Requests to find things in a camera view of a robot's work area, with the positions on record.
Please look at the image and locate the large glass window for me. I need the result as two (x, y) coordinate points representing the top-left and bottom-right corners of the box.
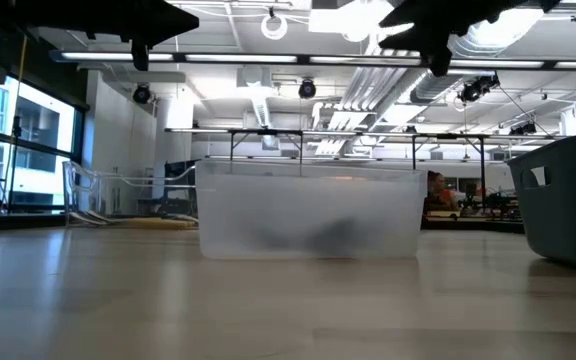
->
(0, 74), (89, 216)

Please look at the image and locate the person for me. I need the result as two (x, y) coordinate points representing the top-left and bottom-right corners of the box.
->
(425, 170), (460, 212)

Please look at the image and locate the black ceiling spotlight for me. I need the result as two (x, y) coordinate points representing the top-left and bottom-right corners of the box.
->
(297, 78), (318, 100)
(460, 74), (500, 104)
(132, 83), (152, 105)

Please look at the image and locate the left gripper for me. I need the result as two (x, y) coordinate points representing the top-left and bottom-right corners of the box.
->
(82, 0), (200, 71)

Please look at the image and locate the black tripod stand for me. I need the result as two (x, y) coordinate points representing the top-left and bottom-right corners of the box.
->
(8, 113), (24, 214)

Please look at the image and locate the silver spiral air duct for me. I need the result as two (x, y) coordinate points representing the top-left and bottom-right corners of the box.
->
(407, 7), (547, 104)

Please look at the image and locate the clear plastic bin with handles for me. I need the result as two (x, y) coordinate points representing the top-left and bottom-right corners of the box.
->
(61, 158), (199, 227)

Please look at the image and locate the white coiled cable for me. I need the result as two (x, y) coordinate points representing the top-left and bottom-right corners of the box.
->
(260, 7), (289, 41)

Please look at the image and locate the white square air duct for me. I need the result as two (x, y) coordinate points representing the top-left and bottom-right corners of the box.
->
(236, 64), (275, 129)

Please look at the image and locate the black overhead light bar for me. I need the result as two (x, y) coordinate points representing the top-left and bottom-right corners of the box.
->
(50, 48), (576, 71)

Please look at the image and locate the white ceiling pipe bundle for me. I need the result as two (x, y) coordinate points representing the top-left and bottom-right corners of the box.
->
(340, 29), (432, 114)

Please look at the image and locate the clear rectangular plastic bin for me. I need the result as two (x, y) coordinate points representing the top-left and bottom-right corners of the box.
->
(195, 159), (428, 260)

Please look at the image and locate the distant black rig frame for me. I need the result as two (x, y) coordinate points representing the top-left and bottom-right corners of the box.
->
(165, 126), (359, 177)
(357, 132), (554, 211)

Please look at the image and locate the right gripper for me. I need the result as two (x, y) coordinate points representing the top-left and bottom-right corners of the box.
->
(378, 0), (515, 77)

